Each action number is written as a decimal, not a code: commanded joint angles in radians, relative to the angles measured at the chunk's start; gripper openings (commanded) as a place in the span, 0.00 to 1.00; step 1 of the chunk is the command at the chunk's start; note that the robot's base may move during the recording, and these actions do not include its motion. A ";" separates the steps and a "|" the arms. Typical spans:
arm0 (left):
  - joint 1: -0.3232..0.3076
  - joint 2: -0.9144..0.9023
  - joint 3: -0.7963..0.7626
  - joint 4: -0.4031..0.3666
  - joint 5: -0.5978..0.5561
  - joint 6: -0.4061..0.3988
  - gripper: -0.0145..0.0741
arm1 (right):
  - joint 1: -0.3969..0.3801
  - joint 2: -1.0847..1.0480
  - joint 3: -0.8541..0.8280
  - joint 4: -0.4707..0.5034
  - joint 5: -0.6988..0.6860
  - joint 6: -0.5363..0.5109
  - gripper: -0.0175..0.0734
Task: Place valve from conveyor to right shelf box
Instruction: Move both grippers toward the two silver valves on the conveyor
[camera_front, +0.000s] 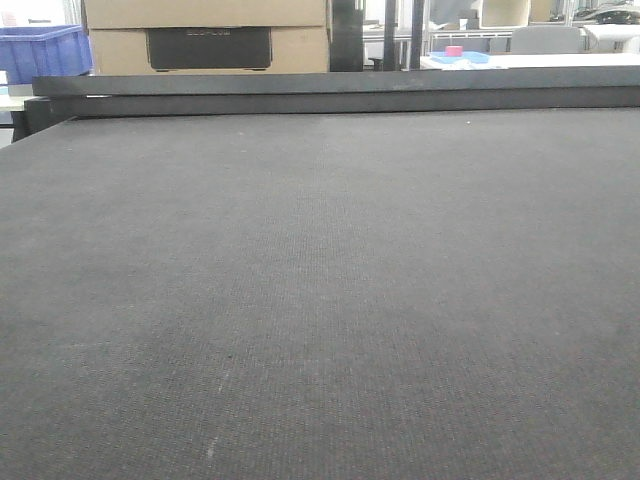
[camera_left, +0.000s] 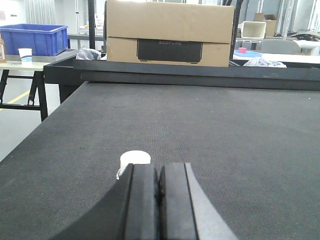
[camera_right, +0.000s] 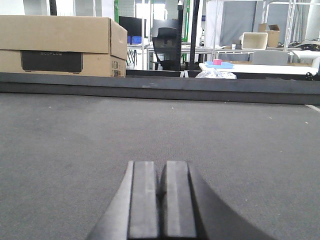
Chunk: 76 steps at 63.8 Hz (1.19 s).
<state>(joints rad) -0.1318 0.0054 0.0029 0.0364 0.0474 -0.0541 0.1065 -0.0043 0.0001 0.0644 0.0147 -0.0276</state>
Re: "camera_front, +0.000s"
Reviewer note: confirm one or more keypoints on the dark grey conveyor belt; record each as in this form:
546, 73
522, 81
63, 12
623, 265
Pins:
419, 296

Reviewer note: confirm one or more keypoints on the lower cardboard box black label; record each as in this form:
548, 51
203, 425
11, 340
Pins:
294, 51

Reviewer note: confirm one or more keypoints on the upper cardboard box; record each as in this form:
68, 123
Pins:
126, 14

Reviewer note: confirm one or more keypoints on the white background table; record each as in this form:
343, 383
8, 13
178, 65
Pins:
510, 61

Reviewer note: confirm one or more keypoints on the blue plastic crate background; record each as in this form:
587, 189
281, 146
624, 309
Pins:
34, 51

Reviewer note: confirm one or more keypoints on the black vertical post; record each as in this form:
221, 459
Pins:
346, 45

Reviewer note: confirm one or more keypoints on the black conveyor side rail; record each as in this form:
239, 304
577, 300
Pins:
60, 98

